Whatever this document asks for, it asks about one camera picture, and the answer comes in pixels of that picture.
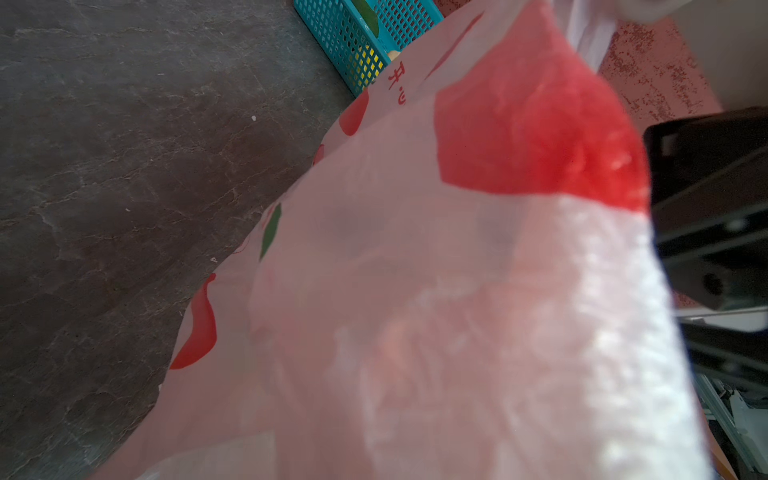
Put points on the aluminium front rail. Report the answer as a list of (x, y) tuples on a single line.
[(737, 421)]

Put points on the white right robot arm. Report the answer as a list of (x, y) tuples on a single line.
[(693, 74)]

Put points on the teal plastic perforated basket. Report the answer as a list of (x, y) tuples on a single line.
[(358, 36)]

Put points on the pink plastic bag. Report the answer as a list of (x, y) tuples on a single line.
[(462, 286)]

